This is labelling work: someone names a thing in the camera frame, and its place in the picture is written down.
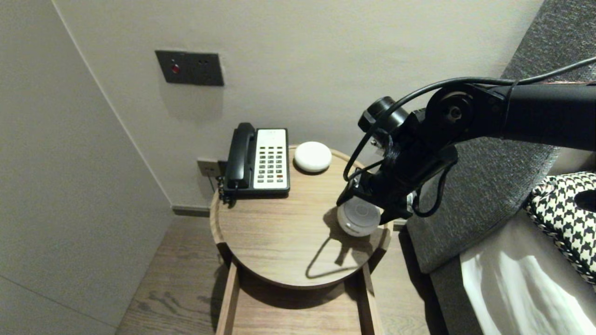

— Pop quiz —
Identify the white round jar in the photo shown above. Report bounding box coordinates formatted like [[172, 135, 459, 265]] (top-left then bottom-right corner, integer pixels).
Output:
[[336, 195, 381, 238]]

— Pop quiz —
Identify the black and white desk telephone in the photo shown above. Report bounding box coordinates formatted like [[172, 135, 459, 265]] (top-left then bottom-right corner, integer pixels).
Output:
[[223, 128, 291, 198]]

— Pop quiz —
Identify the grey fabric headboard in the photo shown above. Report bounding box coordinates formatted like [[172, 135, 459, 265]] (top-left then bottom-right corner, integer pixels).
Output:
[[406, 0, 596, 274]]

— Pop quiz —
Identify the black white houndstooth pillow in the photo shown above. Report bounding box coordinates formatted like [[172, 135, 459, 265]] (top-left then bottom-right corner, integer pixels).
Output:
[[524, 171, 596, 284]]

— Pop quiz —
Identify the dark wall switch panel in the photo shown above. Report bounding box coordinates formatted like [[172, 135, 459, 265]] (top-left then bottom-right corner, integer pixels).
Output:
[[156, 50, 224, 87]]

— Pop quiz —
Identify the white bed sheet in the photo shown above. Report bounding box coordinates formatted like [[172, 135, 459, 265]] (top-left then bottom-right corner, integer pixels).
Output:
[[459, 205, 596, 335]]

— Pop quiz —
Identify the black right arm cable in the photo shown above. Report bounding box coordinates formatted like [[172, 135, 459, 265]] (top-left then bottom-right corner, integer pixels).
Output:
[[343, 56, 596, 219]]

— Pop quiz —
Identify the flat white round puck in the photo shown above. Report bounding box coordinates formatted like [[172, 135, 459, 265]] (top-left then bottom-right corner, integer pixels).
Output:
[[293, 141, 332, 174]]

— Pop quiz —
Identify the beige wall data socket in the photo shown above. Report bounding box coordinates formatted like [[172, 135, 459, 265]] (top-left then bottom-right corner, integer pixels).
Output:
[[196, 159, 220, 179]]

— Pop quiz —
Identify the black telephone handset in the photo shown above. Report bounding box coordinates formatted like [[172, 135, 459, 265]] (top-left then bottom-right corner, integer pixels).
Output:
[[225, 123, 257, 189]]

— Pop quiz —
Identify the round wooden side table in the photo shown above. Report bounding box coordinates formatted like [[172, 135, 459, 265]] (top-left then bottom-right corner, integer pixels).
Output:
[[210, 145, 393, 290]]

